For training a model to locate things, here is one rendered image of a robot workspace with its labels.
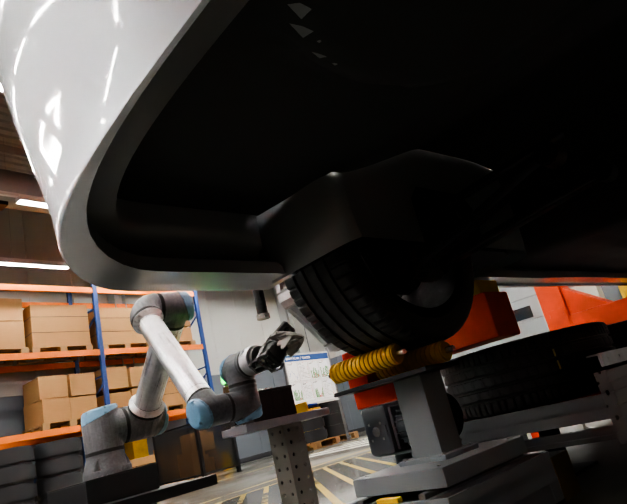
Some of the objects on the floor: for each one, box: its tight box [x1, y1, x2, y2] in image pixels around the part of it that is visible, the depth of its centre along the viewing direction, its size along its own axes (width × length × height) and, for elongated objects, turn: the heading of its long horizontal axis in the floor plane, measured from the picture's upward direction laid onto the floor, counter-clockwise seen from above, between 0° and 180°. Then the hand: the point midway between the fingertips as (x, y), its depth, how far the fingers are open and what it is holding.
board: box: [282, 348, 359, 454], centre depth 1108 cm, size 150×50×195 cm, turn 103°
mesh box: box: [152, 422, 242, 486], centre depth 990 cm, size 88×127×97 cm
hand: (301, 335), depth 163 cm, fingers closed
